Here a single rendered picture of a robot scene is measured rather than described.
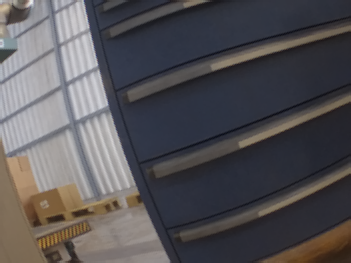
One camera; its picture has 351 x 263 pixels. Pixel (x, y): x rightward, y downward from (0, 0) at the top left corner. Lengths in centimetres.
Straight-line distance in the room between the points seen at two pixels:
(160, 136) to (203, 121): 8
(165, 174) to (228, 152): 12
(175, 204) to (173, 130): 14
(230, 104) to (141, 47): 20
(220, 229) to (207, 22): 39
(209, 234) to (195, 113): 23
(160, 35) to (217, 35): 11
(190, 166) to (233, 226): 15
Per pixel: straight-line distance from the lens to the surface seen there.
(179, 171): 94
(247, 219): 92
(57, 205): 642
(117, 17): 99
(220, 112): 93
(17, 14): 191
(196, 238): 94
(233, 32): 94
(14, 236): 59
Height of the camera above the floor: 44
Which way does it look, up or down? 2 degrees up
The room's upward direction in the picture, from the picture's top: 19 degrees counter-clockwise
